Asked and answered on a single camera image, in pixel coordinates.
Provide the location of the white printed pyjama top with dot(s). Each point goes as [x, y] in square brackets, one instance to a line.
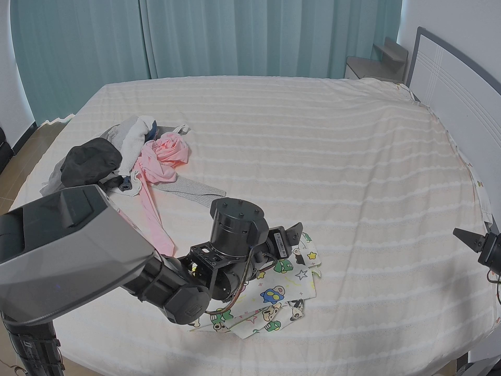
[297, 288]

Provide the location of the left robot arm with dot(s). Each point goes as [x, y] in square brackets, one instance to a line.
[78, 249]

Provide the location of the grey bedside table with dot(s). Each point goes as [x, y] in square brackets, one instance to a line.
[370, 67]

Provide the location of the black chest of drawers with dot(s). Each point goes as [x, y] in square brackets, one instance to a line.
[3, 151]

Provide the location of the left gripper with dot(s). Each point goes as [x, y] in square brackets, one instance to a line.
[281, 245]

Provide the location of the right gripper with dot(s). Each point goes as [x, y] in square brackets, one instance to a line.
[491, 249]

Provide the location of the pile of clothes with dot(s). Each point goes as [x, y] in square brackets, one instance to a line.
[164, 155]

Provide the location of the blue-green curtain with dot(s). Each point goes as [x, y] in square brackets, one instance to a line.
[235, 22]

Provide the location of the bed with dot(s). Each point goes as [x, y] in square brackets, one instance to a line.
[352, 151]

